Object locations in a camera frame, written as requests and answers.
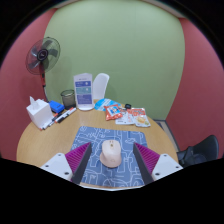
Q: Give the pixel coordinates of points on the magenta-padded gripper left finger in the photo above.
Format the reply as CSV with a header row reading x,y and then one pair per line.
x,y
56,164

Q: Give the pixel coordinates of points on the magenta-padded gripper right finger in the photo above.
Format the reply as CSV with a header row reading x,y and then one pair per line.
x,y
166,165

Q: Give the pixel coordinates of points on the pale pink computer mouse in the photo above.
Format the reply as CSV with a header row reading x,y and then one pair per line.
x,y
111,155

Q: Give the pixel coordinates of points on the blue patterned mouse pad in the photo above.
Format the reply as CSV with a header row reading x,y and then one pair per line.
x,y
100,135

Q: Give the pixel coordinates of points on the black office chair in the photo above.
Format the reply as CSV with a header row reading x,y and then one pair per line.
x,y
200,151

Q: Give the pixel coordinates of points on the white tissue box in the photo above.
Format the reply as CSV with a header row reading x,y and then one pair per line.
x,y
40,115

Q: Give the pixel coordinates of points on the orange and white chips packet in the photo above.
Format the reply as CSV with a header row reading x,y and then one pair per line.
x,y
140,118

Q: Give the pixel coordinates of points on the blue whiteboard eraser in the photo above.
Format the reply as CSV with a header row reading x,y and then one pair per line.
x,y
56,106

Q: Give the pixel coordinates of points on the flat white snack packet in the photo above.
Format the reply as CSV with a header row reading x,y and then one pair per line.
x,y
125,119

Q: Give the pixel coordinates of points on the black mesh pen cup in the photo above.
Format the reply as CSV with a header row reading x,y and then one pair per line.
x,y
68,99

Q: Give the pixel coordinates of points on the blue snack packet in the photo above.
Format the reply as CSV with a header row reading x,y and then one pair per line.
x,y
104,103

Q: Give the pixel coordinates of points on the black and red standing fan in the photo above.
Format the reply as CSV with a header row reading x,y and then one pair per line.
x,y
42,55

